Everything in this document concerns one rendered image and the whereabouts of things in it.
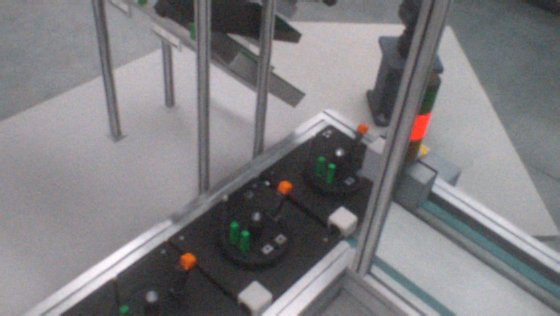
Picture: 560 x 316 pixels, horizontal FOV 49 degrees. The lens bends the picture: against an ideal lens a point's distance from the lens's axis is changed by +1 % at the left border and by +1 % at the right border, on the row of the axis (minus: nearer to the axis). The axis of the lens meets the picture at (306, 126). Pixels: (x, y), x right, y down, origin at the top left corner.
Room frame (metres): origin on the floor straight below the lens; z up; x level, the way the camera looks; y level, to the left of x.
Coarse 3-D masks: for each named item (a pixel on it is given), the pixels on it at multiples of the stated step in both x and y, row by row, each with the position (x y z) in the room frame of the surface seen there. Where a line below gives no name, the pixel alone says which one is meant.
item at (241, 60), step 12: (216, 36) 1.12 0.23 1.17; (228, 36) 1.15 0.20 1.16; (216, 48) 1.12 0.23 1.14; (228, 48) 1.15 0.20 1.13; (240, 48) 1.17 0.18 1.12; (228, 60) 1.07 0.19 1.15; (240, 60) 1.02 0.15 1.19; (252, 60) 1.04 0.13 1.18; (240, 72) 1.02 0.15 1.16; (252, 72) 1.04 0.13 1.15; (276, 84) 1.09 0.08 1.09; (288, 84) 1.11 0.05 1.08; (276, 96) 1.09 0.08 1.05; (288, 96) 1.12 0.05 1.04; (300, 96) 1.15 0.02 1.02
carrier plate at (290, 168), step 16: (304, 144) 1.03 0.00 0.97; (320, 144) 1.04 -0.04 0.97; (336, 144) 1.05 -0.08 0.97; (288, 160) 0.97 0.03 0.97; (304, 160) 0.98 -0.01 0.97; (272, 176) 0.92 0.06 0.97; (288, 176) 0.92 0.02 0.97; (304, 192) 0.88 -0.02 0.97; (368, 192) 0.91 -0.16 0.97; (304, 208) 0.84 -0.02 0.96; (320, 208) 0.85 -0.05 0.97; (336, 208) 0.85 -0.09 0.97; (352, 208) 0.86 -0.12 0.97; (320, 224) 0.82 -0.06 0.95
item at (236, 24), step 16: (176, 0) 1.01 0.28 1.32; (192, 0) 0.99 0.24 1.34; (224, 0) 0.98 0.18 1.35; (240, 0) 1.01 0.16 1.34; (192, 16) 0.97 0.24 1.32; (224, 16) 0.99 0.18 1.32; (240, 16) 1.01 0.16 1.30; (256, 16) 1.04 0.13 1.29; (224, 32) 0.98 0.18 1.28; (240, 32) 1.01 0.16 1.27; (256, 32) 1.04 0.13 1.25; (288, 32) 1.10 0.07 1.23
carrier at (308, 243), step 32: (256, 192) 0.86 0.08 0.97; (192, 224) 0.76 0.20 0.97; (224, 224) 0.75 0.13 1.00; (256, 224) 0.73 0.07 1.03; (288, 224) 0.78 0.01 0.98; (224, 256) 0.69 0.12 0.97; (256, 256) 0.69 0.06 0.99; (288, 256) 0.71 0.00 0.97; (320, 256) 0.72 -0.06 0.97; (224, 288) 0.62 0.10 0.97; (256, 288) 0.62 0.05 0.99; (288, 288) 0.65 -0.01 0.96
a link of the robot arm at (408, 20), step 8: (408, 0) 1.35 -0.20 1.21; (416, 0) 1.34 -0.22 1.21; (400, 8) 1.35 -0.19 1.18; (408, 8) 1.33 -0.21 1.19; (416, 8) 1.31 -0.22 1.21; (400, 16) 1.34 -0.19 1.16; (408, 16) 1.31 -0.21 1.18; (416, 16) 1.30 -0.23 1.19; (408, 24) 1.30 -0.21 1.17; (408, 32) 1.31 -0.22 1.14
